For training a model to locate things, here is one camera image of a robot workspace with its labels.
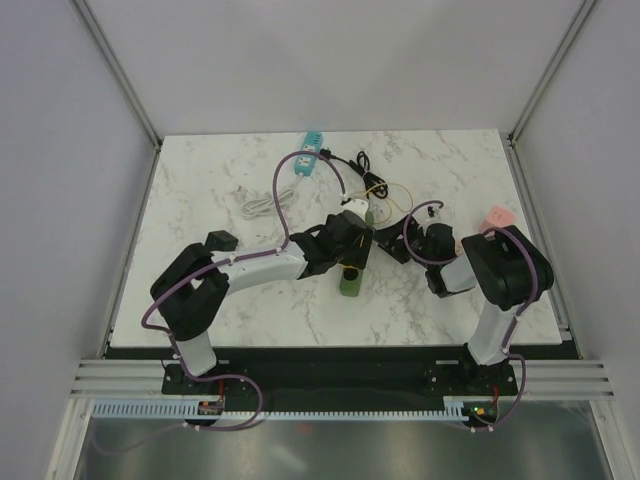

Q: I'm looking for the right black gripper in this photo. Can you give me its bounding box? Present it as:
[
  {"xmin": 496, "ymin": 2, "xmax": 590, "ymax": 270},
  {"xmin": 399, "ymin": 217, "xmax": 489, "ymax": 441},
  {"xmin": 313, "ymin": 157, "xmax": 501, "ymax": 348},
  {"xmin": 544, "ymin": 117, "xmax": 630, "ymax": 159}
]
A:
[{"xmin": 373, "ymin": 214, "xmax": 433, "ymax": 270}]

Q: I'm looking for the green power strip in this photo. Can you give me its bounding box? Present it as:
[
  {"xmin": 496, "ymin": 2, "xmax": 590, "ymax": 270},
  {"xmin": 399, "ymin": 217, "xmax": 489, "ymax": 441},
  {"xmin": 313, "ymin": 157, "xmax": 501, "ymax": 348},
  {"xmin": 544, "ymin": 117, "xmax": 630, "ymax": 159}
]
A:
[{"xmin": 339, "ymin": 211, "xmax": 374, "ymax": 297}]

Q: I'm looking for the teal power strip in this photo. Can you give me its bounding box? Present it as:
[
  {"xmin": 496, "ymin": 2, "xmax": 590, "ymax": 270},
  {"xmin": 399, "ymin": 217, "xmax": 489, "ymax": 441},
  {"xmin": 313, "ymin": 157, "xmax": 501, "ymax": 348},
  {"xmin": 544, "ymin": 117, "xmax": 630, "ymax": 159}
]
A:
[{"xmin": 294, "ymin": 131, "xmax": 323, "ymax": 177}]

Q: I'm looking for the black cube plug adapter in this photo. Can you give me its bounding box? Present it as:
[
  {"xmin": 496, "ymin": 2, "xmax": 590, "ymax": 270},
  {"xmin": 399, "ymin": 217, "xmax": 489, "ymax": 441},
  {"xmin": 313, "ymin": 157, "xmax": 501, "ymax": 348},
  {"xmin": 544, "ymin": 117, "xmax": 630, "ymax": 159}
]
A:
[{"xmin": 204, "ymin": 230, "xmax": 239, "ymax": 252}]

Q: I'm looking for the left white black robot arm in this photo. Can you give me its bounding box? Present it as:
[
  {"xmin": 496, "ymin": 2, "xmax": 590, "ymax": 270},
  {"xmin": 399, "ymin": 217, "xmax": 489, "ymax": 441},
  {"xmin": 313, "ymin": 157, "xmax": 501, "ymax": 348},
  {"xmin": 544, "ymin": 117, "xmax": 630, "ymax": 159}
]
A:
[{"xmin": 150, "ymin": 210, "xmax": 374, "ymax": 393}]

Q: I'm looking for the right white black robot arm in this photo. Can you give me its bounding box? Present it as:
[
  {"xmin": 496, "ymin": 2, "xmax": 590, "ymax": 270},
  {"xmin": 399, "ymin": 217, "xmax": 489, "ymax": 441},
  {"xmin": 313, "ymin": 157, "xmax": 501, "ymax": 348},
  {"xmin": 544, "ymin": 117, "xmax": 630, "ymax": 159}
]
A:
[{"xmin": 374, "ymin": 216, "xmax": 555, "ymax": 394}]

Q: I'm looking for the pink cube socket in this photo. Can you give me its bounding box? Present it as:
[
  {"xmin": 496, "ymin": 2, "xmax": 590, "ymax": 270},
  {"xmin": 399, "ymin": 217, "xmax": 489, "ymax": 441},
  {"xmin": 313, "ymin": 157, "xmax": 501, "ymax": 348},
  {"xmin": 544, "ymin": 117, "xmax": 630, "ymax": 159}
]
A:
[{"xmin": 479, "ymin": 205, "xmax": 516, "ymax": 233}]

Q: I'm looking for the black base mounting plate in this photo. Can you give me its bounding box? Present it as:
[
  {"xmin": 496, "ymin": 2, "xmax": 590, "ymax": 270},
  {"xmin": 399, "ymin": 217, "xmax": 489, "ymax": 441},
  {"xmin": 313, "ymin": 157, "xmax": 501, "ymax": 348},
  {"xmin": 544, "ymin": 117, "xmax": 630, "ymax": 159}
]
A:
[{"xmin": 161, "ymin": 346, "xmax": 518, "ymax": 411}]

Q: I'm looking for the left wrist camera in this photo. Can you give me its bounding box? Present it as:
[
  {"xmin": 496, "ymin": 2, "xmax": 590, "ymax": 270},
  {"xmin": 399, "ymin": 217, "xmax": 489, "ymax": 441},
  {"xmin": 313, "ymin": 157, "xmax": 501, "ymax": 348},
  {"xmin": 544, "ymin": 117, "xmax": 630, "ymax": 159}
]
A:
[{"xmin": 341, "ymin": 198, "xmax": 369, "ymax": 219}]

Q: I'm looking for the beige thin cable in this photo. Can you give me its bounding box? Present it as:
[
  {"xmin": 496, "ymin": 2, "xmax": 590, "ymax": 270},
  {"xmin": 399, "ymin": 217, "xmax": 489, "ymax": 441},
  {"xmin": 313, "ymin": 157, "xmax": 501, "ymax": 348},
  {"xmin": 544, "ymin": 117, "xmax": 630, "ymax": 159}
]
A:
[{"xmin": 362, "ymin": 180, "xmax": 416, "ymax": 224}]

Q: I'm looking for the black coiled cable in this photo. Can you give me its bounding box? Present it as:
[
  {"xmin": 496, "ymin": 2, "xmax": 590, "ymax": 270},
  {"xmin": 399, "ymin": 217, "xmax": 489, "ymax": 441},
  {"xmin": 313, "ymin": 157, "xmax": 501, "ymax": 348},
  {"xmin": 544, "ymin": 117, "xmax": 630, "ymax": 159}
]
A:
[{"xmin": 319, "ymin": 147, "xmax": 391, "ymax": 199}]

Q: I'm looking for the white coiled power cord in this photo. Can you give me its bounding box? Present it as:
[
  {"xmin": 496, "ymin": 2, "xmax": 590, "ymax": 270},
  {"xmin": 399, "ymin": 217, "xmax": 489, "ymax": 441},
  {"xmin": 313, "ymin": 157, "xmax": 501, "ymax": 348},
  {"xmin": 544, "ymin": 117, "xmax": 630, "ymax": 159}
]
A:
[{"xmin": 237, "ymin": 174, "xmax": 304, "ymax": 220}]

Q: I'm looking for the right aluminium frame post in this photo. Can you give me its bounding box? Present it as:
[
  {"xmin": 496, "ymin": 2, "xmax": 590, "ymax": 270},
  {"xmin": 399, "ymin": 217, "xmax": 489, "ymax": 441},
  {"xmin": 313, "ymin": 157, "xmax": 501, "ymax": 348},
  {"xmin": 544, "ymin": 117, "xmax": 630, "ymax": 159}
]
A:
[{"xmin": 505, "ymin": 0, "xmax": 599, "ymax": 146}]

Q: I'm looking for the aluminium frame post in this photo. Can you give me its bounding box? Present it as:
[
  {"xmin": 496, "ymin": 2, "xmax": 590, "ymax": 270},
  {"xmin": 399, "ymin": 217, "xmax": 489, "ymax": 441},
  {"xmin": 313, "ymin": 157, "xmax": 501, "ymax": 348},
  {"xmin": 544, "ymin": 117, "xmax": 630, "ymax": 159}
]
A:
[
  {"xmin": 505, "ymin": 0, "xmax": 599, "ymax": 146},
  {"xmin": 67, "ymin": 0, "xmax": 164, "ymax": 151}
]

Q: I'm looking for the white slotted cable duct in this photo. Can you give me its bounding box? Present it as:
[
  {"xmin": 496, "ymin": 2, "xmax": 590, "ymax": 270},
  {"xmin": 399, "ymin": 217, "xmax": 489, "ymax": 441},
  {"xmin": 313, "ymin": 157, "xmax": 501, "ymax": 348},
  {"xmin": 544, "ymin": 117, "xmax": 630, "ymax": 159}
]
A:
[{"xmin": 89, "ymin": 395, "xmax": 511, "ymax": 422}]

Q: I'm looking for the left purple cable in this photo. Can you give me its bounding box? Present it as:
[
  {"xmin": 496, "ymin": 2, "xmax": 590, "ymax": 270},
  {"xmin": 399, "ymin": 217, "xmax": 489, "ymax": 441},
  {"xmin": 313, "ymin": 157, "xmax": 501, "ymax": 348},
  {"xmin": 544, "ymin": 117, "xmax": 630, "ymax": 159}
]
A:
[{"xmin": 140, "ymin": 151, "xmax": 349, "ymax": 384}]

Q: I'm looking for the left aluminium frame post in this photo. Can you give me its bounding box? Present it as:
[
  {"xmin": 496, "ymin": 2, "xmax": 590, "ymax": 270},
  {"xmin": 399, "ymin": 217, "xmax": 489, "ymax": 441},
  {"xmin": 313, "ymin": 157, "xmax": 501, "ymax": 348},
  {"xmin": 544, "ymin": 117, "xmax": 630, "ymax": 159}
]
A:
[{"xmin": 67, "ymin": 0, "xmax": 164, "ymax": 151}]

